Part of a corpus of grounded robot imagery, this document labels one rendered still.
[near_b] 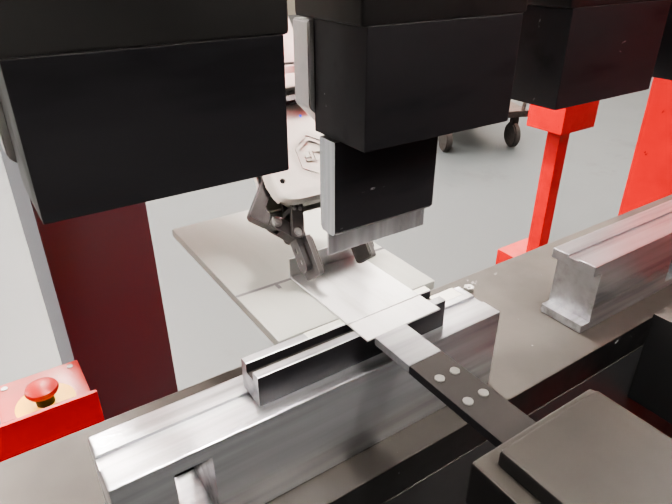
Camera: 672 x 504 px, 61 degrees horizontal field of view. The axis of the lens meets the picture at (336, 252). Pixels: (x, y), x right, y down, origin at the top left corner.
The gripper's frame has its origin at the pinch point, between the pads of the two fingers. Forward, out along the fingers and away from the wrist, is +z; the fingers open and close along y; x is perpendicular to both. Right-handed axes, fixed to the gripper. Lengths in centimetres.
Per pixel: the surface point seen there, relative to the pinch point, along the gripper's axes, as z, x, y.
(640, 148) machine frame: -3, 18, 84
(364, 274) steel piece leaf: 3.0, 0.4, 2.4
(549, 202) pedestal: -6, 108, 162
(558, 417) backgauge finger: 17.0, -21.3, -1.3
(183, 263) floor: -42, 210, 41
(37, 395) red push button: 1.9, 32.1, -28.8
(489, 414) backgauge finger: 16.3, -15.9, -2.1
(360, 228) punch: 0.0, -10.6, -3.1
